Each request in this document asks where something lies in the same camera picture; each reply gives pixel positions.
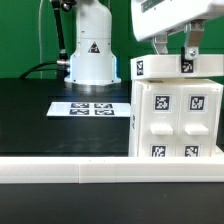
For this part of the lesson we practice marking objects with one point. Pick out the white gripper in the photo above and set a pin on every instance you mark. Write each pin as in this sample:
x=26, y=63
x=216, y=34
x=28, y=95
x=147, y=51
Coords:
x=154, y=17

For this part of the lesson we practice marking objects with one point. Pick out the white cabinet top block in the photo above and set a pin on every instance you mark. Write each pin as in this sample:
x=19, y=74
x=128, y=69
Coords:
x=176, y=66

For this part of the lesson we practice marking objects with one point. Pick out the white cabinet body box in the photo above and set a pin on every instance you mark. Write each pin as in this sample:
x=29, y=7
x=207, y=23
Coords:
x=138, y=86

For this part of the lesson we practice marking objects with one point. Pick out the white cabinet door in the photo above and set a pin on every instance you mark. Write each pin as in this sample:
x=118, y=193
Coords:
x=159, y=121
x=197, y=120

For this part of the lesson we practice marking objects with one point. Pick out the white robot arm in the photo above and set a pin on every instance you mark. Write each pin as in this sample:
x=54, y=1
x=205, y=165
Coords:
x=93, y=64

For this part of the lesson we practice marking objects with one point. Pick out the white base tag plate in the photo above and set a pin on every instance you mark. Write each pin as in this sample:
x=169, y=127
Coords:
x=88, y=109

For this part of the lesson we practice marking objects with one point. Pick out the white L-shaped fence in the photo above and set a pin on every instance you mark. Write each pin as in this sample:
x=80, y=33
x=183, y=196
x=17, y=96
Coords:
x=86, y=170

